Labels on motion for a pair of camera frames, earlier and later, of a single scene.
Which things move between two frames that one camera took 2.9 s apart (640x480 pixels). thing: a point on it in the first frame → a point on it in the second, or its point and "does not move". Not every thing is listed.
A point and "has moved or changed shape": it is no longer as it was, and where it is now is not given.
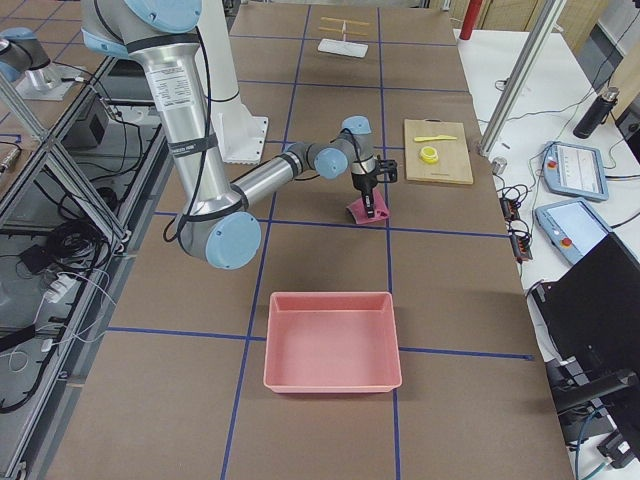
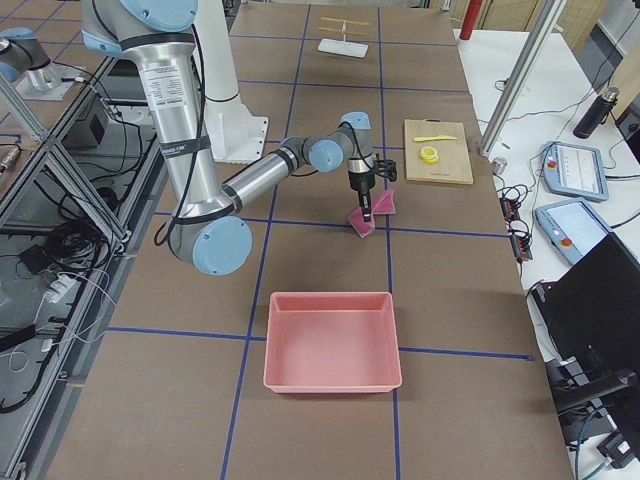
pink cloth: (360, 211) has moved or changed shape
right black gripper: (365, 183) does not move
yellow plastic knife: (441, 137) does not move
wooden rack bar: (345, 20) does not move
